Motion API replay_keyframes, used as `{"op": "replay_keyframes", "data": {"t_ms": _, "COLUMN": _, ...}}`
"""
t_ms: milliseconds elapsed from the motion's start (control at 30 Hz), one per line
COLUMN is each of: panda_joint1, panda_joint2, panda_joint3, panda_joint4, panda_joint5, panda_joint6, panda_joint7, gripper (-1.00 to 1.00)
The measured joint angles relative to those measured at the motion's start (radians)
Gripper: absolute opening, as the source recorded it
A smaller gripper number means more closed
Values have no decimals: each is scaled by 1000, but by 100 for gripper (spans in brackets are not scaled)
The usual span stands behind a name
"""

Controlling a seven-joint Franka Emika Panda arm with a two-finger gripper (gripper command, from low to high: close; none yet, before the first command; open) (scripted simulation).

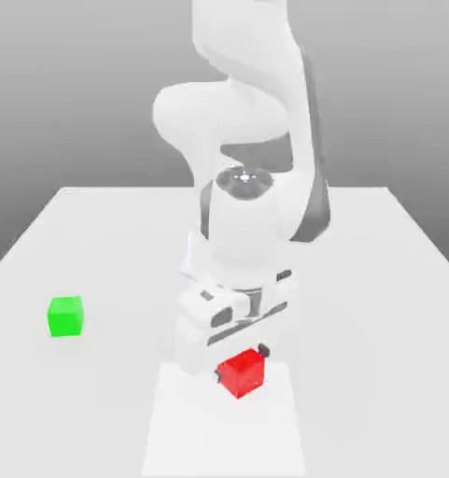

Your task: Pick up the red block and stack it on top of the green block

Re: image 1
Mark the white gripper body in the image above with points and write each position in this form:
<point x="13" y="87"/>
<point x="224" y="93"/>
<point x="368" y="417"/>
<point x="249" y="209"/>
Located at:
<point x="194" y="347"/>

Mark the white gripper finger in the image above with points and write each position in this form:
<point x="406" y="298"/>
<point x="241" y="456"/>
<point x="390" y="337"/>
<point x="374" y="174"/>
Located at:
<point x="263" y="350"/>
<point x="218" y="375"/>

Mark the small red cube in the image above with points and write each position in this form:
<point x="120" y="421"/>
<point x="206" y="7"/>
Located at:
<point x="243" y="372"/>

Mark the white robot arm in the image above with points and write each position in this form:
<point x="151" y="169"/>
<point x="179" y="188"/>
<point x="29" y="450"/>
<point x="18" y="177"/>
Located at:
<point x="246" y="231"/>

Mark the small green cube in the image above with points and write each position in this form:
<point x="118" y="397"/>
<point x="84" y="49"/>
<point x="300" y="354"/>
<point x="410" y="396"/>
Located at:
<point x="65" y="316"/>

